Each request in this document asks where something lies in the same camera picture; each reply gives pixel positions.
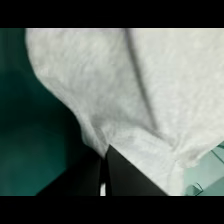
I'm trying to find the light grey T-shirt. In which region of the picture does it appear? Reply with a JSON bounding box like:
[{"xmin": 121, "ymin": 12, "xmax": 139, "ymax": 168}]
[{"xmin": 25, "ymin": 28, "xmax": 224, "ymax": 197}]

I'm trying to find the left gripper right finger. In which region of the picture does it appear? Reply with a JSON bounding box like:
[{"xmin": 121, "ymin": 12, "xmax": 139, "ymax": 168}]
[{"xmin": 104, "ymin": 143, "xmax": 169, "ymax": 197}]

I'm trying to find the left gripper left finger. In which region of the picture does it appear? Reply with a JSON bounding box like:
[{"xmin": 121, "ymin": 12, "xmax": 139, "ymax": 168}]
[{"xmin": 35, "ymin": 153, "xmax": 103, "ymax": 197}]

